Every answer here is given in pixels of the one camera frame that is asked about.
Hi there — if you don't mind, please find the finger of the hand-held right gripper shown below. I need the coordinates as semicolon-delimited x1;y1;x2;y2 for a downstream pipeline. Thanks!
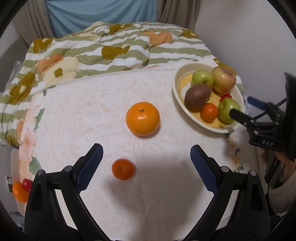
229;108;256;128
247;96;285;119

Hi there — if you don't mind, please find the brown kiwi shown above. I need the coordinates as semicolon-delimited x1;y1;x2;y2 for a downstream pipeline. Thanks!
184;84;212;112

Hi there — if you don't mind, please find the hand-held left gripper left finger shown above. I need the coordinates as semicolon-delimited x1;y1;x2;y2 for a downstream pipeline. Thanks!
24;143;109;241

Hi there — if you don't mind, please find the beige curtain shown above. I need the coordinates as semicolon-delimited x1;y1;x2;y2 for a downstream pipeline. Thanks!
156;0;200;30
11;0;55;47

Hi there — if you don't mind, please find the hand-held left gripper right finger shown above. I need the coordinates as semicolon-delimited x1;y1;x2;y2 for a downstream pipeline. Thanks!
185;144;270;241

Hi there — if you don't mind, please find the orange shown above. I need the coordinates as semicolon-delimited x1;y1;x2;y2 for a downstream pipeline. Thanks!
126;102;161;137
12;181;30;202

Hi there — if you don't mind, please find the green apple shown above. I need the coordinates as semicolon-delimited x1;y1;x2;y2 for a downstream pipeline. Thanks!
192;70;214;87
218;98;241;124

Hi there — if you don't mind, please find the floral striped blanket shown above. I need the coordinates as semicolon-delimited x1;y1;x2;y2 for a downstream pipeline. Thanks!
0;21;244;146

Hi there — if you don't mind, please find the person's right hand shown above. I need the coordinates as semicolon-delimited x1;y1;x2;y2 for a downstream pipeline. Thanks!
276;153;296;186

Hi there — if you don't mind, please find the cream bowl with cartoon print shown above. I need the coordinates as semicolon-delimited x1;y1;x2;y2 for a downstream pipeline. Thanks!
172;62;245;133

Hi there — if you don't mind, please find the yellow red apple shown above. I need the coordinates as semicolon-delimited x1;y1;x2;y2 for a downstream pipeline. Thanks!
210;66;237;93

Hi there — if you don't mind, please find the person's right forearm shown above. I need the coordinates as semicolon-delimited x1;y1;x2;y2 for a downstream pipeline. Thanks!
266;173;296;216

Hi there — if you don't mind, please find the blue cloth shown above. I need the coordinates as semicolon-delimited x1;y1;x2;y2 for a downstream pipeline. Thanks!
44;0;158;39

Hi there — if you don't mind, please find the small tangerine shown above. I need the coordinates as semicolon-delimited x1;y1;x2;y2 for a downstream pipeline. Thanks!
201;103;219;123
112;159;135;180

